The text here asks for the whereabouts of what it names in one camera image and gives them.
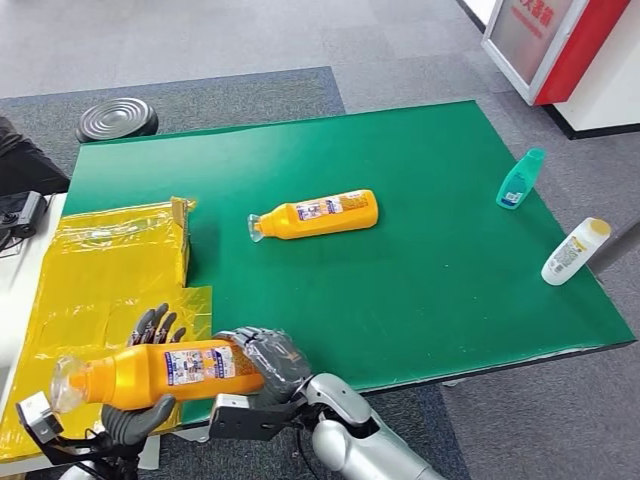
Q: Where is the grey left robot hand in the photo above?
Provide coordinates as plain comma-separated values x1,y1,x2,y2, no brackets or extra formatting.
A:
100,303,187,446

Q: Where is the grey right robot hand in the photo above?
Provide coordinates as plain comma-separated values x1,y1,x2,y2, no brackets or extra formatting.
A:
214,326,313,407

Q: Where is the orange bottle with clear cap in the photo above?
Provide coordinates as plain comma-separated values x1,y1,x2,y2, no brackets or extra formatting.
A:
247,189,380,244
50,337,266,415

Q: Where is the teal translucent bottle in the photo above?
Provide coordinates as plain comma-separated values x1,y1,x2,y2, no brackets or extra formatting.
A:
495,146,546,211

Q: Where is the white bottle with yellow cap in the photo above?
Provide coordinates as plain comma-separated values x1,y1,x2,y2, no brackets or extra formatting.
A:
540,217,612,287

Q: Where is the yellow plastic wrapped box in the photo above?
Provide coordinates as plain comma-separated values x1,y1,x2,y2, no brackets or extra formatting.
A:
0,196,213,465

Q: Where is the white side table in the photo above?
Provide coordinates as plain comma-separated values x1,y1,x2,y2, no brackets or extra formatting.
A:
0,193,69,419

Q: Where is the green table mat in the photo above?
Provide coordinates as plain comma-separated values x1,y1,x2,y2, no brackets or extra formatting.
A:
62,99,636,429

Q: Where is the dark grey floor carpet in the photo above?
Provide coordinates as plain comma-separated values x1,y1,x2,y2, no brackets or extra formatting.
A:
0,66,346,160

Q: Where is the person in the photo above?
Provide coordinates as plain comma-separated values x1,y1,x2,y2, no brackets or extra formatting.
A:
0,115,71,198

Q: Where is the round black ribbed stool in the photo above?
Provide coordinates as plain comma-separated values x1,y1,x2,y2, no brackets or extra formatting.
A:
75,97,159,145

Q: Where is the red and white cabinet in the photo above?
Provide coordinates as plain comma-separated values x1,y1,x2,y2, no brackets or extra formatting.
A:
454,0,640,140

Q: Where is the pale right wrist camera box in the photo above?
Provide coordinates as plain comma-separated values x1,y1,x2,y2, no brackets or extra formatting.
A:
212,393,251,425

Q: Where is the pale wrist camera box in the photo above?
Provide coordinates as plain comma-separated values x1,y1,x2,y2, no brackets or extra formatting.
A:
212,393,251,425
14,392,64,445

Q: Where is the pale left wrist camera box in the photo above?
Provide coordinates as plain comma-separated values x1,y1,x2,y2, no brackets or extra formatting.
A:
14,392,64,445

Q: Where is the black device with cables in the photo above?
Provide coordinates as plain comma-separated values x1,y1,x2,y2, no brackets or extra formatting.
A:
0,191,48,253

